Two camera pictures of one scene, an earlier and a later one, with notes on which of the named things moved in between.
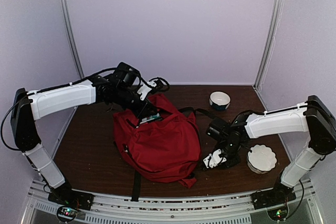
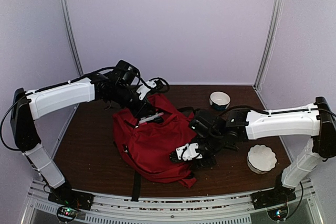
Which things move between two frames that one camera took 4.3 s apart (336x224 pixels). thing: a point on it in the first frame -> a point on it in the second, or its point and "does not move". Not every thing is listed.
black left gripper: x=142 y=112 does not move
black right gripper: x=235 y=161 -> x=211 y=162
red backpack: x=165 y=150 does not move
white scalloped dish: x=261 y=159 does not move
